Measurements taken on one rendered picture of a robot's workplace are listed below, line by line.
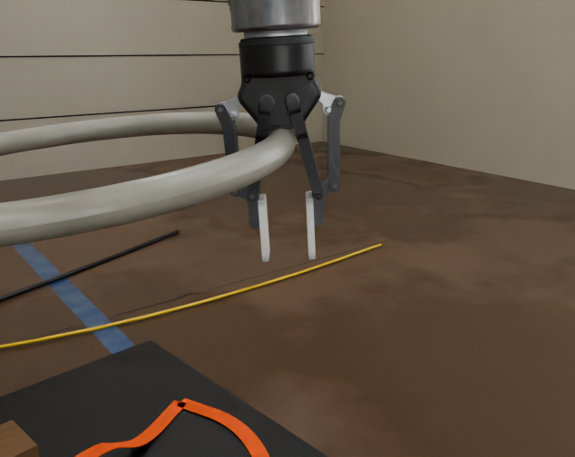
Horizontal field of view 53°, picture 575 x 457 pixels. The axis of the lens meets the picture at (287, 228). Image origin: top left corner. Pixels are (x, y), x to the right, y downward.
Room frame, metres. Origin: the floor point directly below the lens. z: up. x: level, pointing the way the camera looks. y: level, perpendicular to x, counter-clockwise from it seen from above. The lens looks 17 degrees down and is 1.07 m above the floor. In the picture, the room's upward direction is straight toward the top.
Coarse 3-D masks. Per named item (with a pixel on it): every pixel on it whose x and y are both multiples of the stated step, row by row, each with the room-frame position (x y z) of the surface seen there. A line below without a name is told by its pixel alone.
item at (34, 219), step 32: (32, 128) 0.80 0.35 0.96; (64, 128) 0.81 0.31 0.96; (96, 128) 0.82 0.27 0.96; (128, 128) 0.82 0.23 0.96; (160, 128) 0.82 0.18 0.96; (192, 128) 0.80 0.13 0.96; (256, 128) 0.69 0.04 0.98; (224, 160) 0.46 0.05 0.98; (256, 160) 0.49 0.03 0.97; (96, 192) 0.39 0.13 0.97; (128, 192) 0.40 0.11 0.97; (160, 192) 0.41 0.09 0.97; (192, 192) 0.43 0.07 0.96; (224, 192) 0.45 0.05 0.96; (0, 224) 0.37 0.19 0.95; (32, 224) 0.37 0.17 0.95; (64, 224) 0.38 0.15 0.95; (96, 224) 0.39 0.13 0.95
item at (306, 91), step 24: (240, 48) 0.59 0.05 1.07; (264, 48) 0.57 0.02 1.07; (288, 48) 0.57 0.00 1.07; (312, 48) 0.59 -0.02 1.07; (264, 72) 0.57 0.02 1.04; (288, 72) 0.57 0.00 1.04; (312, 72) 0.59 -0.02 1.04; (240, 96) 0.59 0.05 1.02; (264, 96) 0.59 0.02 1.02; (312, 96) 0.59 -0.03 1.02; (288, 120) 0.59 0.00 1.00
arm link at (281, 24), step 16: (240, 0) 0.57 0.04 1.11; (256, 0) 0.56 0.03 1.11; (272, 0) 0.56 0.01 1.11; (288, 0) 0.56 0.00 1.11; (304, 0) 0.57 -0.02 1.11; (240, 16) 0.57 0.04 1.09; (256, 16) 0.56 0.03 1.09; (272, 16) 0.56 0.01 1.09; (288, 16) 0.56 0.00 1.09; (304, 16) 0.57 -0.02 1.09; (240, 32) 0.58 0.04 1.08; (256, 32) 0.58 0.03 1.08; (272, 32) 0.57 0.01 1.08; (288, 32) 0.57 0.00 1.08; (304, 32) 0.59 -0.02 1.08
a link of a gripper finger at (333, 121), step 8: (336, 104) 0.59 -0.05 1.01; (344, 104) 0.59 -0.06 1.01; (336, 112) 0.59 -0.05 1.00; (328, 120) 0.59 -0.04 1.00; (336, 120) 0.59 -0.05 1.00; (328, 128) 0.59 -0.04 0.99; (336, 128) 0.59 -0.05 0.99; (328, 136) 0.59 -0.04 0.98; (336, 136) 0.59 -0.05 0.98; (328, 144) 0.59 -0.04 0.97; (336, 144) 0.59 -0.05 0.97; (328, 152) 0.59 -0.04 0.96; (336, 152) 0.59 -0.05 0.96; (328, 160) 0.59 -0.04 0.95; (336, 160) 0.59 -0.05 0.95; (328, 168) 0.59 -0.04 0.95; (336, 168) 0.59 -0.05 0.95; (328, 176) 0.60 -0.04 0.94; (336, 176) 0.59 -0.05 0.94; (336, 184) 0.59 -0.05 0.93
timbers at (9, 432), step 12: (12, 420) 1.37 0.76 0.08; (0, 432) 1.32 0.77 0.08; (12, 432) 1.32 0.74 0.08; (0, 444) 1.27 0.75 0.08; (12, 444) 1.27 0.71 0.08; (24, 444) 1.27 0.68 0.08; (36, 444) 1.27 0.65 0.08; (0, 456) 1.22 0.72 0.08; (12, 456) 1.22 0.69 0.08; (24, 456) 1.24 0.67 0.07; (36, 456) 1.26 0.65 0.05
